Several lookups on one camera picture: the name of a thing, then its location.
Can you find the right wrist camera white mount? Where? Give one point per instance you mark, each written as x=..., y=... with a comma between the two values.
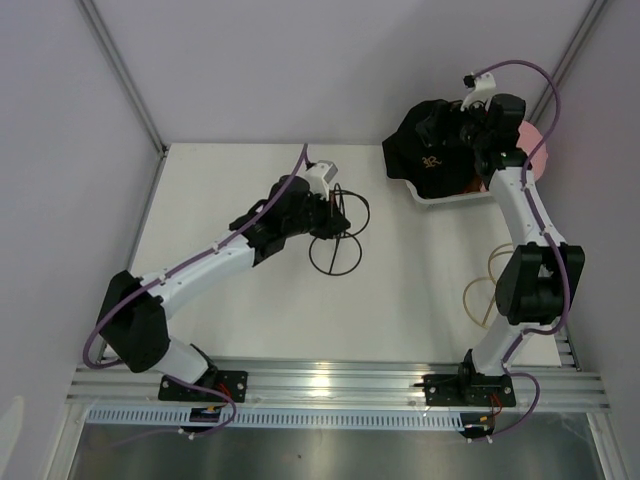
x=481, y=88

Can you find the beige wire hat stand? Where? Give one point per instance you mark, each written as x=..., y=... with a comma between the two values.
x=489, y=280

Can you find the left aluminium corner post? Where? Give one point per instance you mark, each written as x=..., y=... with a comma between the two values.
x=110, y=51

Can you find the black wire hat stand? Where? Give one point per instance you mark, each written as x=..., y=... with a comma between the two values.
x=337, y=200

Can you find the white plastic basket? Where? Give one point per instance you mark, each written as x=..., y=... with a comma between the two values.
x=454, y=199

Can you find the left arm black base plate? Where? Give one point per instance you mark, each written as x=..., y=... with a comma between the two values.
x=218, y=386

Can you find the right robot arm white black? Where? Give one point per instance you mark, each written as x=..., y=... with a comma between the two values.
x=535, y=291

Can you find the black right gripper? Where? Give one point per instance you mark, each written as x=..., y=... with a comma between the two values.
x=446, y=114

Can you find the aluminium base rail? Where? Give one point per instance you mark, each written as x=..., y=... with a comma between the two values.
x=342, y=385

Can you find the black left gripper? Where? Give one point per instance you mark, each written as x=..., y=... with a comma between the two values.
x=334, y=224

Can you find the right aluminium corner post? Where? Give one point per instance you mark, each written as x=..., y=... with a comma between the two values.
x=585, y=29

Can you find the aluminium corner post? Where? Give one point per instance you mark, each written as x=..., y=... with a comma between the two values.
x=110, y=51
x=585, y=29

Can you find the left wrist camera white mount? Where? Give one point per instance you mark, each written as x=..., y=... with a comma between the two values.
x=319, y=176

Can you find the black baseball cap gold logo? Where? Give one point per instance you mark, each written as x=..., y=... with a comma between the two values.
x=427, y=152

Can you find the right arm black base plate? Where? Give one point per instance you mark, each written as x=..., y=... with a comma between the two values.
x=462, y=390

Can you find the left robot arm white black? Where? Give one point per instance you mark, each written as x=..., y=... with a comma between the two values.
x=133, y=319

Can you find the white slotted cable duct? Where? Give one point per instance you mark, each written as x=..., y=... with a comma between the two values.
x=277, y=418

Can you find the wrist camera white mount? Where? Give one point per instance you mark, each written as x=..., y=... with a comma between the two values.
x=481, y=88
x=319, y=176

